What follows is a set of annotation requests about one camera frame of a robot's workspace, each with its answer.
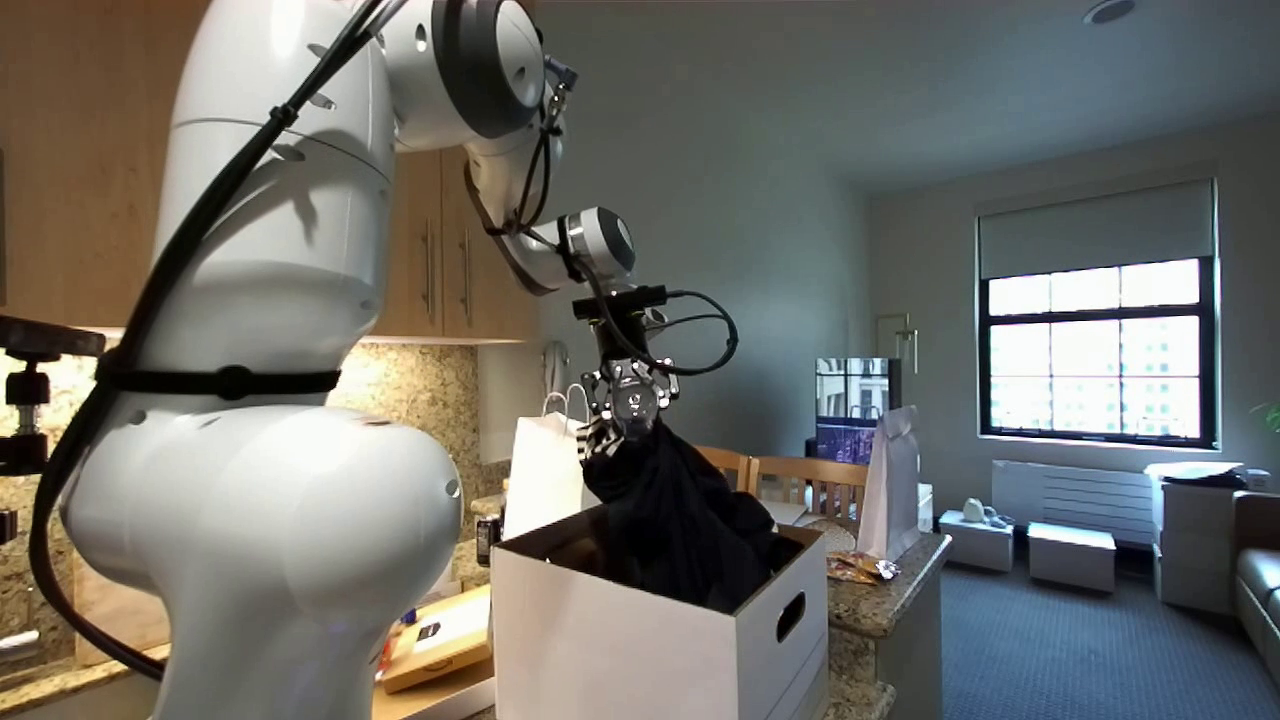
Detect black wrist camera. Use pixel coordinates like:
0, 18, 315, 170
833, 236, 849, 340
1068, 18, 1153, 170
571, 280, 672, 323

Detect white ottoman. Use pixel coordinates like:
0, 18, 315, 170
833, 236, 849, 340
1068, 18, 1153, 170
1024, 518, 1118, 601
936, 502, 1018, 577

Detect small colourful packet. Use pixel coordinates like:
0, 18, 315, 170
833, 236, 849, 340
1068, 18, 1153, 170
836, 549, 900, 586

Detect white paper bag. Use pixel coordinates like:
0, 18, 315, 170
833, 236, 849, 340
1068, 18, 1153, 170
498, 381, 602, 541

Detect brown flat board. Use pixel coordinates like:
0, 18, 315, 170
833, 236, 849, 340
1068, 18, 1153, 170
373, 665, 498, 720

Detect grey sofa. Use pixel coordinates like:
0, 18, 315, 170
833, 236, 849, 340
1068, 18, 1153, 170
1227, 487, 1280, 688

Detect clear Fiji water bottle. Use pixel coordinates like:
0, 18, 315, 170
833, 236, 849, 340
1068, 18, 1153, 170
576, 355, 682, 463

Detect white radiator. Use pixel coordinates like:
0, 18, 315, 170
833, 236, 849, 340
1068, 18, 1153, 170
987, 456, 1158, 549

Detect white cardboard box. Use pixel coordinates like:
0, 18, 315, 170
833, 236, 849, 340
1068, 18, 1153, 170
489, 498, 833, 720

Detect black-framed window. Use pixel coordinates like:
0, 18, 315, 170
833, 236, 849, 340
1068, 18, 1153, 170
974, 255, 1218, 451

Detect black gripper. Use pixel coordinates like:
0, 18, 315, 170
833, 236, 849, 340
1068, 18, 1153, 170
593, 310, 668, 382

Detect wooden chair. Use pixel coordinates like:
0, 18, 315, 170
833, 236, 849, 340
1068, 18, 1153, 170
692, 441, 753, 502
738, 451, 873, 532

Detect white low cabinet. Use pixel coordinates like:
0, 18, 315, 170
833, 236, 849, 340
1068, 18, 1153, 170
1144, 460, 1253, 616

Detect dark white-striped Adidas jacket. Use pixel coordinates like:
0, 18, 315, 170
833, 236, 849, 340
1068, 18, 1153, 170
562, 421, 806, 616

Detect black camera tripod mount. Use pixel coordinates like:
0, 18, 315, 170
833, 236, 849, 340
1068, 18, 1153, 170
0, 310, 113, 480

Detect wooden wall cabinets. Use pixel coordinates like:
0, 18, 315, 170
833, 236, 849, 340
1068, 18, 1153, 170
0, 0, 539, 340

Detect grey roller blind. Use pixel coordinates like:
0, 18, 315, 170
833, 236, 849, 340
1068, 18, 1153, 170
972, 177, 1224, 284

